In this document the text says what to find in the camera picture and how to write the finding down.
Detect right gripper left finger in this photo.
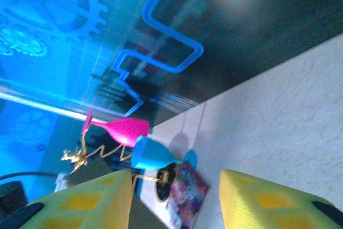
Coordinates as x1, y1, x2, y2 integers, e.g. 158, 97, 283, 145
0, 169, 134, 229

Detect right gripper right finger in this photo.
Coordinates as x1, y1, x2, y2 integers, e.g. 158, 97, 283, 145
219, 169, 343, 229

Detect shiny purple snack packet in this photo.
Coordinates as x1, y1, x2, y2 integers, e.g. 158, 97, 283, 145
165, 161, 210, 229

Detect pink plastic goblet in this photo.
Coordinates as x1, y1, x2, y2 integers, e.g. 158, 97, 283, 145
81, 108, 150, 149

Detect blue plastic goblet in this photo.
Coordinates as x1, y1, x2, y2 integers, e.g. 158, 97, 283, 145
130, 135, 198, 172

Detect right wrist black camera cable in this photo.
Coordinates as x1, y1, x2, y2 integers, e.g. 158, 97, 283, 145
0, 171, 58, 183

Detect gold wire glass rack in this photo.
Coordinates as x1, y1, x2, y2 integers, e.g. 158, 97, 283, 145
61, 129, 179, 203

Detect aluminium frame post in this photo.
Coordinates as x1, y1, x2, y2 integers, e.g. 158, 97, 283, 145
0, 89, 118, 125

